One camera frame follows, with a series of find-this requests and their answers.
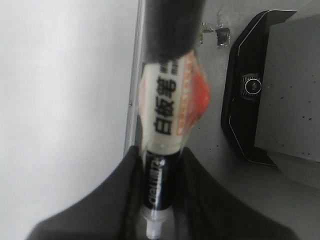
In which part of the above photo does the black and white whiteboard marker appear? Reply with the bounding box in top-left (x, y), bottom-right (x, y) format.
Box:
top-left (139, 0), bottom-right (209, 240)

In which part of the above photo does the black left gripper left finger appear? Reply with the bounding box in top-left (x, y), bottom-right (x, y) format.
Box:
top-left (27, 146), bottom-right (143, 240)

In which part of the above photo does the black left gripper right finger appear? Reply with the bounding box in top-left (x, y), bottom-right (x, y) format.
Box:
top-left (173, 147), bottom-right (299, 240)

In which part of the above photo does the white whiteboard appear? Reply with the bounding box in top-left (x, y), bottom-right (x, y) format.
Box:
top-left (0, 0), bottom-right (139, 240)

